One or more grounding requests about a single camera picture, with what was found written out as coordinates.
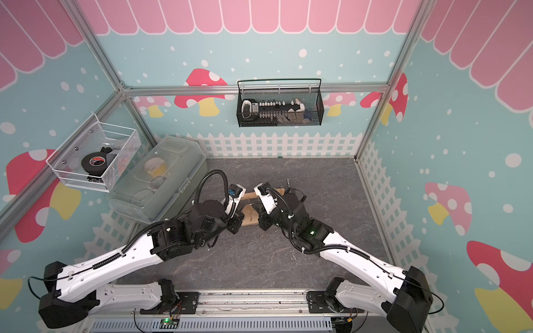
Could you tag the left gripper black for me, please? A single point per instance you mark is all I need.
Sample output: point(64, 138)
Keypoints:
point(237, 220)

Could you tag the translucent green storage box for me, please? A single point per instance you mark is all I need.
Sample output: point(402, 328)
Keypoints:
point(161, 183)

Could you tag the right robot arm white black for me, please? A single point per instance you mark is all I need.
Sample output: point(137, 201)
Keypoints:
point(402, 296)

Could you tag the clear acrylic wall bin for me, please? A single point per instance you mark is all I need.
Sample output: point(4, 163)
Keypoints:
point(118, 142)

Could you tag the black tape roll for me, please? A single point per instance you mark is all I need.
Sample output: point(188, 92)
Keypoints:
point(95, 164)

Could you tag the wooden jewelry display stand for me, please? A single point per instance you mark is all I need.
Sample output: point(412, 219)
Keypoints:
point(253, 209)

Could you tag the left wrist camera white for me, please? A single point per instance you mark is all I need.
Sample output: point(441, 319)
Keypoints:
point(235, 194)

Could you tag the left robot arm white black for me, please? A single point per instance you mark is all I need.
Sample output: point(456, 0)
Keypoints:
point(74, 292)

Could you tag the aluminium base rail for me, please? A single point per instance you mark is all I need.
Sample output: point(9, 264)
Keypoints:
point(233, 310)

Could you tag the black wire mesh basket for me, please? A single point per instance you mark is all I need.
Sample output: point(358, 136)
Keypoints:
point(307, 91)

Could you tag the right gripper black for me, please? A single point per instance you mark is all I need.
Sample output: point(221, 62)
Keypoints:
point(264, 223)

